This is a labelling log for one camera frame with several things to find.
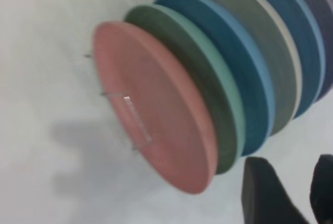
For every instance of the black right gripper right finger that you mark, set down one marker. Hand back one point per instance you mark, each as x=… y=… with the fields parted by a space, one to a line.
x=323 y=192

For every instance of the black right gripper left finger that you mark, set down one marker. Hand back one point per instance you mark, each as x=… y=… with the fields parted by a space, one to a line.
x=262 y=198

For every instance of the pink round plate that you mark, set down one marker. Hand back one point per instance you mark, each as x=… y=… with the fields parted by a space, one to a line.
x=156 y=109

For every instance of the green round plate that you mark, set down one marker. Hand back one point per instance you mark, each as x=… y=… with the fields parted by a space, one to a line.
x=205 y=78

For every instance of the blue round plate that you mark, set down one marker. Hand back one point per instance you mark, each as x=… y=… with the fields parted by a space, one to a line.
x=299 y=26
x=242 y=65

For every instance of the dark purple round plate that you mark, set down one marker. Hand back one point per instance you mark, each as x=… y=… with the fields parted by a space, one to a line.
x=323 y=26

